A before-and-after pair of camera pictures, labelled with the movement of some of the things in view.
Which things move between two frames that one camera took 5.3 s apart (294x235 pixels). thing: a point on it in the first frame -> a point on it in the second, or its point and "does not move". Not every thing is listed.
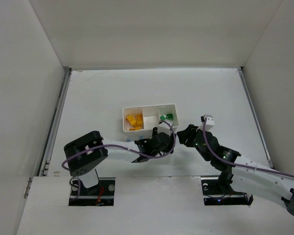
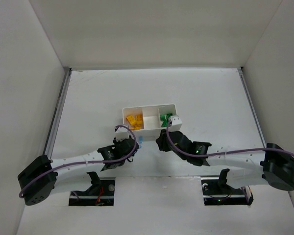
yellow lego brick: x=139 y=119 does not move
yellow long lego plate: x=138 y=127 does not move
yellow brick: x=132 y=120 does not move
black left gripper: x=165 y=139 -> x=133 y=145
